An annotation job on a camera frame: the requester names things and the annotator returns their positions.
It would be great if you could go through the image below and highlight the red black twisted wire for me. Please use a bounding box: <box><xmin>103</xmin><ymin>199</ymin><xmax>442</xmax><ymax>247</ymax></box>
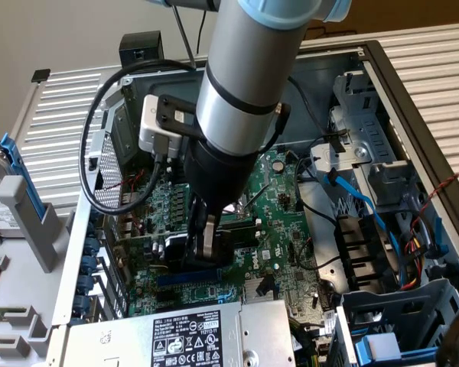
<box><xmin>399</xmin><ymin>174</ymin><xmax>459</xmax><ymax>245</ymax></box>

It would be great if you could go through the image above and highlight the grey parts rack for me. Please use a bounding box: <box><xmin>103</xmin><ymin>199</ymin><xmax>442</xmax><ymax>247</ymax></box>
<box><xmin>0</xmin><ymin>174</ymin><xmax>74</xmax><ymax>367</ymax></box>

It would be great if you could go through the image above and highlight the green motherboard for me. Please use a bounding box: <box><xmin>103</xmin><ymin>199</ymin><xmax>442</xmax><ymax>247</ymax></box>
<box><xmin>116</xmin><ymin>148</ymin><xmax>340</xmax><ymax>367</ymax></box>

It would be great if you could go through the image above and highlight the black fan shroud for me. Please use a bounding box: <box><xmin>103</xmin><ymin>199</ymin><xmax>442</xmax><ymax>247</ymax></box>
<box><xmin>334</xmin><ymin>213</ymin><xmax>402</xmax><ymax>296</ymax></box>

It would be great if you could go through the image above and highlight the blue flat wire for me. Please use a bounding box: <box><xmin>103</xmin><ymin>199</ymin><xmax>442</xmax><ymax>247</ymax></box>
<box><xmin>323</xmin><ymin>167</ymin><xmax>403</xmax><ymax>258</ymax></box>

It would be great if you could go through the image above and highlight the grey disk bay cage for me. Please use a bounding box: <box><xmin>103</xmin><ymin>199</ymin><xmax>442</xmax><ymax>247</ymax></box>
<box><xmin>334</xmin><ymin>277</ymin><xmax>459</xmax><ymax>367</ymax></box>

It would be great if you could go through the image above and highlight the silver disk bay bracket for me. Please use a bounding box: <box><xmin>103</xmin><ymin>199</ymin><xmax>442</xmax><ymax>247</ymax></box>
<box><xmin>308</xmin><ymin>141</ymin><xmax>372</xmax><ymax>181</ymax></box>

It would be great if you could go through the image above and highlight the black cable with gold plug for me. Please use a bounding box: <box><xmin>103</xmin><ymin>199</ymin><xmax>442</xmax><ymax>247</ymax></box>
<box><xmin>258</xmin><ymin>101</ymin><xmax>292</xmax><ymax>154</ymax></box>

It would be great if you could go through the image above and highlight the thick black camera cable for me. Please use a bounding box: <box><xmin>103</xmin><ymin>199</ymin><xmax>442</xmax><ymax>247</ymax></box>
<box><xmin>78</xmin><ymin>58</ymin><xmax>200</xmax><ymax>215</ymax></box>

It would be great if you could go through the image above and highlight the open metal PC case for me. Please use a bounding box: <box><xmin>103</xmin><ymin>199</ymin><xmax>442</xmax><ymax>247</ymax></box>
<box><xmin>47</xmin><ymin>40</ymin><xmax>459</xmax><ymax>367</ymax></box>

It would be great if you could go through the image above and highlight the black box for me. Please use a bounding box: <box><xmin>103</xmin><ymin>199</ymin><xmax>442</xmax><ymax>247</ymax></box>
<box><xmin>118</xmin><ymin>31</ymin><xmax>166</xmax><ymax>73</ymax></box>

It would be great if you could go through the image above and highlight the silver power supply unit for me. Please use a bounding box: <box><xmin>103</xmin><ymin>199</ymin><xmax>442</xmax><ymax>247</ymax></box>
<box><xmin>63</xmin><ymin>299</ymin><xmax>296</xmax><ymax>367</ymax></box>

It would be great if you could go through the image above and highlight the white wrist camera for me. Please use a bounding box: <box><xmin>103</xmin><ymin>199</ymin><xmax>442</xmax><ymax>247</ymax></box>
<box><xmin>137</xmin><ymin>94</ymin><xmax>185</xmax><ymax>158</ymax></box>

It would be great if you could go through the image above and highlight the thin black hanging cable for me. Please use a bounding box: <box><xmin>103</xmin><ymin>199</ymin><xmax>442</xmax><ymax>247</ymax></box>
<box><xmin>196</xmin><ymin>9</ymin><xmax>208</xmax><ymax>58</ymax></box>

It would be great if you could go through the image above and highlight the green graphics card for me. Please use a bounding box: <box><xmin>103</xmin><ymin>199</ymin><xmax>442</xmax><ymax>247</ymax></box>
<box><xmin>113</xmin><ymin>225</ymin><xmax>236</xmax><ymax>273</ymax></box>

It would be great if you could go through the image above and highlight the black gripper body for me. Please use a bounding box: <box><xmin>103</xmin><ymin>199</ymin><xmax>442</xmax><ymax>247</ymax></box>
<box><xmin>181</xmin><ymin>139</ymin><xmax>262</xmax><ymax>230</ymax></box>

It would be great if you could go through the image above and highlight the thin black wire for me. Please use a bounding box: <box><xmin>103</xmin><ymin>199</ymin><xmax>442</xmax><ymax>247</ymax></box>
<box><xmin>293</xmin><ymin>151</ymin><xmax>337</xmax><ymax>225</ymax></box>
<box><xmin>295</xmin><ymin>236</ymin><xmax>341</xmax><ymax>271</ymax></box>

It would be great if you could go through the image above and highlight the blue expansion slot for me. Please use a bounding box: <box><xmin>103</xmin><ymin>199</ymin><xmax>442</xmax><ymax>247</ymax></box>
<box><xmin>155</xmin><ymin>268</ymin><xmax>222</xmax><ymax>288</ymax></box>

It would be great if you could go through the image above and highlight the black RAM slot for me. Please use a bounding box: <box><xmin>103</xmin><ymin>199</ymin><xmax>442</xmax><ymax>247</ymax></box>
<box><xmin>220</xmin><ymin>218</ymin><xmax>262</xmax><ymax>240</ymax></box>

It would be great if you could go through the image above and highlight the coloured power wire bundle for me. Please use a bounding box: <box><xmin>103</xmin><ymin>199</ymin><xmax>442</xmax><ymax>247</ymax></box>
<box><xmin>399</xmin><ymin>232</ymin><xmax>434</xmax><ymax>291</ymax></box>

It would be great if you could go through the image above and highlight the thin red wire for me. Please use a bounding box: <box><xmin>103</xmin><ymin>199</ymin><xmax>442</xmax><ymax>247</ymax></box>
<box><xmin>99</xmin><ymin>170</ymin><xmax>146</xmax><ymax>192</ymax></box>

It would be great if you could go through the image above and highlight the grey cable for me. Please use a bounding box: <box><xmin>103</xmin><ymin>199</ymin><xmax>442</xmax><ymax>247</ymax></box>
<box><xmin>171</xmin><ymin>4</ymin><xmax>197</xmax><ymax>70</ymax></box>

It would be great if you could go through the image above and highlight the black wire with connector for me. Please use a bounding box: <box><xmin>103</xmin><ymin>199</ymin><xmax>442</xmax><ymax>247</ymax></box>
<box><xmin>288</xmin><ymin>76</ymin><xmax>347</xmax><ymax>148</ymax></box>

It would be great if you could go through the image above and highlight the silver heat sink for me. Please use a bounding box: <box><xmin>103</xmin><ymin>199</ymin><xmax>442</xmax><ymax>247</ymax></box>
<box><xmin>243</xmin><ymin>277</ymin><xmax>281</xmax><ymax>304</ymax></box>

